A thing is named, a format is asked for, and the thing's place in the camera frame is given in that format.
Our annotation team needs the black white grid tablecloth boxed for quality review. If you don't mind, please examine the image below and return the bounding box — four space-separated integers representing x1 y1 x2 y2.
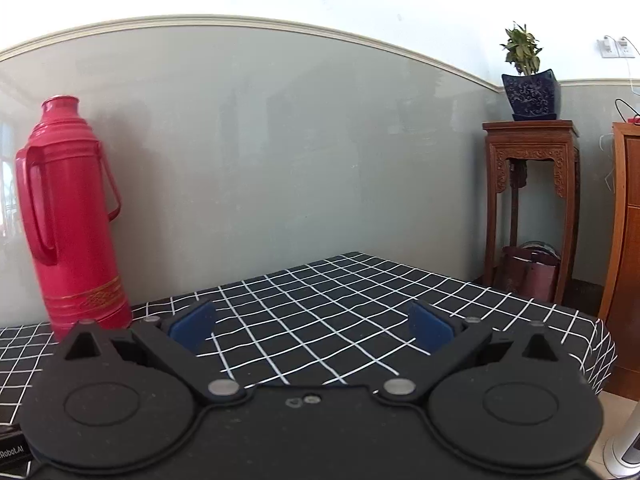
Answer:
0 250 618 430

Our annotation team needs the dark red bag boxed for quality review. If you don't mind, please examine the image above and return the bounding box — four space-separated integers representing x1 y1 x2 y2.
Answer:
494 243 561 302

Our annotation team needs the wooden cabinet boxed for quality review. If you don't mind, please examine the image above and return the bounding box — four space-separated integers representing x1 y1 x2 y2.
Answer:
599 122 640 400

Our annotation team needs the red thermos flask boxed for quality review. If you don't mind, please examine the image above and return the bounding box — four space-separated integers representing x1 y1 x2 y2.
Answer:
15 96 132 339

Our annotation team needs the black labelled device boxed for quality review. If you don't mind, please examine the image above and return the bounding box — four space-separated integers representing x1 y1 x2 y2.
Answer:
0 425 32 479

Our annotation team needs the white fan base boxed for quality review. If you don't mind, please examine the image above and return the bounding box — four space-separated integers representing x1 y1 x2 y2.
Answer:
603 420 640 479

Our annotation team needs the carved wooden plant stand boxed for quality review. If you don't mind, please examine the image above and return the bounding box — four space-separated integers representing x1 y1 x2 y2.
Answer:
483 119 580 304

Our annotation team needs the dark blue flower pot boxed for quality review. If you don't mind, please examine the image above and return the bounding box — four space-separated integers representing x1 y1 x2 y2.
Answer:
502 70 561 122

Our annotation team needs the green potted plant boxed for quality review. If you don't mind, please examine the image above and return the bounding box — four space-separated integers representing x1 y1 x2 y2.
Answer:
501 24 542 76

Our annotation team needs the white wall socket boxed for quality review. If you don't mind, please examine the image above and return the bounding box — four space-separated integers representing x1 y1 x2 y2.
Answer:
597 35 639 58

